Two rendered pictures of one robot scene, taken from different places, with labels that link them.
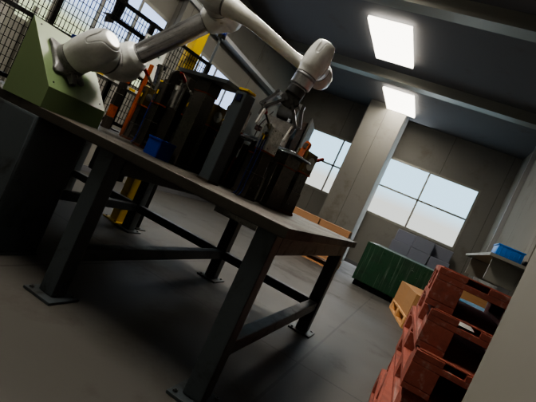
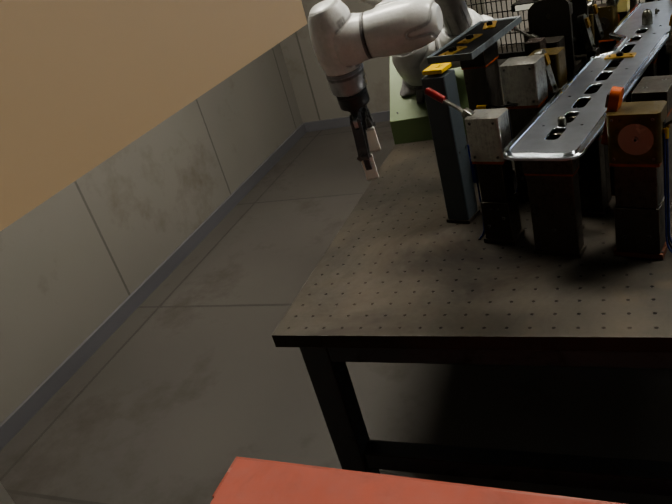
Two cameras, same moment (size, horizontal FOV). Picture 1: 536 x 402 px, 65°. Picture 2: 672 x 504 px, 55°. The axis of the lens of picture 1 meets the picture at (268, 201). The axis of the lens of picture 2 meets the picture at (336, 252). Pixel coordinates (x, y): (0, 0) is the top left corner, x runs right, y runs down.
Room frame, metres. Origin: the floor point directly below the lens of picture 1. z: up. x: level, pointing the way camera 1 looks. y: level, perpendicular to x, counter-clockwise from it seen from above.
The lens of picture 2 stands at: (1.75, -1.47, 1.60)
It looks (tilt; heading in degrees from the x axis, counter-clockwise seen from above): 27 degrees down; 96
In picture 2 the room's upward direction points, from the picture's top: 16 degrees counter-clockwise
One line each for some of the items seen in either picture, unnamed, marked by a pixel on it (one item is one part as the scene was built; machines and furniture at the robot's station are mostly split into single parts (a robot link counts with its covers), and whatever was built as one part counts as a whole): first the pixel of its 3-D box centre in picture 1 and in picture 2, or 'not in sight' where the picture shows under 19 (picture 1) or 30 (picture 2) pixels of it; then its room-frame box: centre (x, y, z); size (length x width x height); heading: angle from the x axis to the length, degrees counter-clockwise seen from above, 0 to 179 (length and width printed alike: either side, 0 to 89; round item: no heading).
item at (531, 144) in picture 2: (214, 125); (621, 59); (2.50, 0.47, 1.00); 1.38 x 0.22 x 0.02; 54
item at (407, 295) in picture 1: (434, 305); not in sight; (5.03, -2.33, 0.34); 1.19 x 0.91 x 0.68; 159
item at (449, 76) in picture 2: (226, 138); (451, 149); (1.95, 0.29, 0.92); 0.08 x 0.08 x 0.44; 54
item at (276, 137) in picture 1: (257, 163); (490, 179); (2.02, 0.12, 0.88); 0.12 x 0.07 x 0.36; 144
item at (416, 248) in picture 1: (413, 266); not in sight; (8.48, -3.22, 0.57); 1.15 x 0.77 x 1.14; 69
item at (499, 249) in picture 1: (506, 254); not in sight; (4.02, -2.29, 1.16); 0.35 x 0.24 x 0.11; 159
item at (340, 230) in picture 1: (315, 237); not in sight; (7.17, -0.99, 0.34); 1.17 x 0.83 x 0.69; 69
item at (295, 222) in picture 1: (145, 151); (608, 121); (2.58, 0.81, 0.68); 2.56 x 1.61 x 0.04; 69
